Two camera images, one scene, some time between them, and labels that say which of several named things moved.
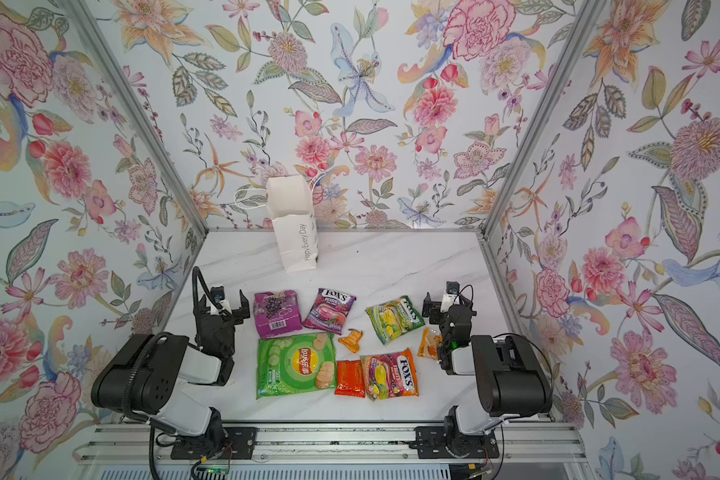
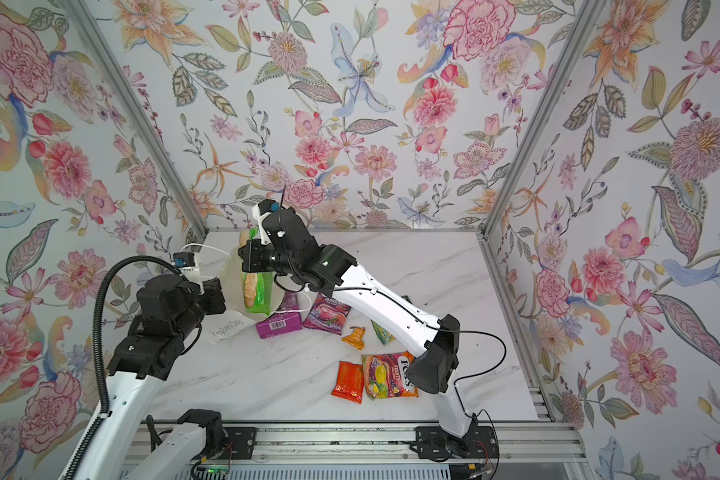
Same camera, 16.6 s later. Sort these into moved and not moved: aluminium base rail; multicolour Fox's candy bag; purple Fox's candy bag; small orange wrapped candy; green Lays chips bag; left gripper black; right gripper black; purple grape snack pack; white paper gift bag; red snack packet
Moved: right gripper black; green Lays chips bag; left gripper black; white paper gift bag
Not moved: aluminium base rail; multicolour Fox's candy bag; purple grape snack pack; red snack packet; small orange wrapped candy; purple Fox's candy bag
